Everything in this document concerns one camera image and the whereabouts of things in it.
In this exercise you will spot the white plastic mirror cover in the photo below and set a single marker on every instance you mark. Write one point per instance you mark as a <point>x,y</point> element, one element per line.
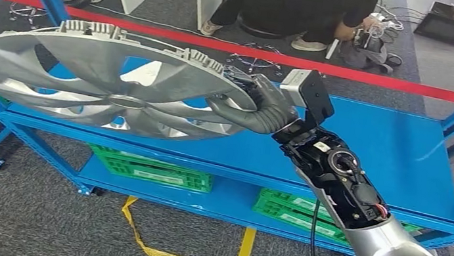
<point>142,72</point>

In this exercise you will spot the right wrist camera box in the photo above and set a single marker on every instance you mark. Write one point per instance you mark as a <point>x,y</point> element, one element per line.
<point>307,98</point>

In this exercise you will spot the white desk leg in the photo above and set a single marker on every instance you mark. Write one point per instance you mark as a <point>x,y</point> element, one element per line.
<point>332,48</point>

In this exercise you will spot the grey bag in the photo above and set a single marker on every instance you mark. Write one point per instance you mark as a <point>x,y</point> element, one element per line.
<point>366,53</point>

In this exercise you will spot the black microwave oven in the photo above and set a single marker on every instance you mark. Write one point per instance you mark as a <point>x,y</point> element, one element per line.
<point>449,27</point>

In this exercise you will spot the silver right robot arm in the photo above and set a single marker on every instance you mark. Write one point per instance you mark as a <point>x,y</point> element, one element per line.
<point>381,252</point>

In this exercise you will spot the red barrier belt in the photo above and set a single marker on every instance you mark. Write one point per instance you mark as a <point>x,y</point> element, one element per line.
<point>348,72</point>

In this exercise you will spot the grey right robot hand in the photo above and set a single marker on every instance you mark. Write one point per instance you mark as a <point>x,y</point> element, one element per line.
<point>237,113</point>

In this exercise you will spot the white power strip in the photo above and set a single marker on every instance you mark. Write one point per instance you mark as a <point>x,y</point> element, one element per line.
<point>388,22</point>

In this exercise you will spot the silver wheel hubcap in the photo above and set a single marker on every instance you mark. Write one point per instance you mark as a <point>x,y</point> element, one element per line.
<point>7,63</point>

